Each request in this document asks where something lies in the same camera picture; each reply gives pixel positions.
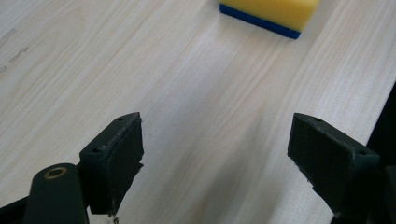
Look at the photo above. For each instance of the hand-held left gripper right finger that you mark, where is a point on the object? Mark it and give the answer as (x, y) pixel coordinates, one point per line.
(334, 161)

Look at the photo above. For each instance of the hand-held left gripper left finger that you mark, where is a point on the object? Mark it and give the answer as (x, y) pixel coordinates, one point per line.
(112, 161)

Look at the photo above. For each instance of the yellow and blue sponge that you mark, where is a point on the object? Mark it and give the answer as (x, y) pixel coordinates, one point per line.
(274, 14)

